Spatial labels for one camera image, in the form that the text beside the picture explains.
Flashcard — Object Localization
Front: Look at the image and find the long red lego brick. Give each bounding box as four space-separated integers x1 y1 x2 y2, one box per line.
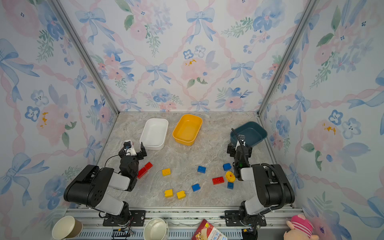
138 162 153 179

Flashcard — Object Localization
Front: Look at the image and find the dark teal plastic container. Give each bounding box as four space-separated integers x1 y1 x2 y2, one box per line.
235 122 268 147

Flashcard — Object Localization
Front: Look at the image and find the white plastic container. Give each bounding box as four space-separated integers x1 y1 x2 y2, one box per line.
140 118 169 151

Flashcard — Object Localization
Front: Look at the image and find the yellow duck lego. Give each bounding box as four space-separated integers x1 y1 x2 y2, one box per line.
226 171 236 183

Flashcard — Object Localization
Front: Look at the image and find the yellow lego brick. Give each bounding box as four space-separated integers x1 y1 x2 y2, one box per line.
162 168 171 177
177 191 186 200
165 189 174 198

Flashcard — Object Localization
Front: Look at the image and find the yellow plastic container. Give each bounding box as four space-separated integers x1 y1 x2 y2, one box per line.
173 114 203 146

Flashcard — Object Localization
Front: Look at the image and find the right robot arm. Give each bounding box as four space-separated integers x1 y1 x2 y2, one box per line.
227 140 295 226

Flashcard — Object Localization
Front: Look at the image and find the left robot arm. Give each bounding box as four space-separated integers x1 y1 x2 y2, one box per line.
64 141 147 227

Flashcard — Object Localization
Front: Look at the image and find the small blue lego brick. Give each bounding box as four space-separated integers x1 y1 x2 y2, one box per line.
227 182 234 190

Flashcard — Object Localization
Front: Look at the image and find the white paper bowl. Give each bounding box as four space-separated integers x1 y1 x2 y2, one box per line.
143 218 170 240

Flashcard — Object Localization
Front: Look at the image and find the red snack box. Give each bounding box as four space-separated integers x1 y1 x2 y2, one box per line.
191 219 228 240

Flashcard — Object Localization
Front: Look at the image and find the brown paper cup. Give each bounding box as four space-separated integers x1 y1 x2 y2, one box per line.
52 216 84 240

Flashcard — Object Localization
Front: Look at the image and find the pink plush toy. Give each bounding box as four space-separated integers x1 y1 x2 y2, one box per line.
283 214 320 240

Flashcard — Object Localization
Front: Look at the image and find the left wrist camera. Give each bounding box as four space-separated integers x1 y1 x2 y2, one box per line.
124 141 132 152

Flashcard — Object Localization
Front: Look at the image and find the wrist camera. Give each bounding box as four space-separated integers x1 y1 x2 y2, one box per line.
238 135 246 142
124 141 132 152

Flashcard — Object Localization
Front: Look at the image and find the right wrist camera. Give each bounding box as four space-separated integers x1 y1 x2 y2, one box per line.
238 135 246 142

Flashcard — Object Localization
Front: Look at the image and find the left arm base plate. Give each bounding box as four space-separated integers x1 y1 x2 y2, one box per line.
103 210 147 227

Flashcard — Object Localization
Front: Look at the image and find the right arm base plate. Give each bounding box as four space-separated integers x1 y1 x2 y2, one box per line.
221 210 267 228

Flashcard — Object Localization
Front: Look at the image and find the black corrugated cable conduit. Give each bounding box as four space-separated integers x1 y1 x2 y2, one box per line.
230 128 287 211

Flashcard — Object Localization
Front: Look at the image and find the aluminium rail frame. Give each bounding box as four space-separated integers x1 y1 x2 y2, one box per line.
66 206 303 240

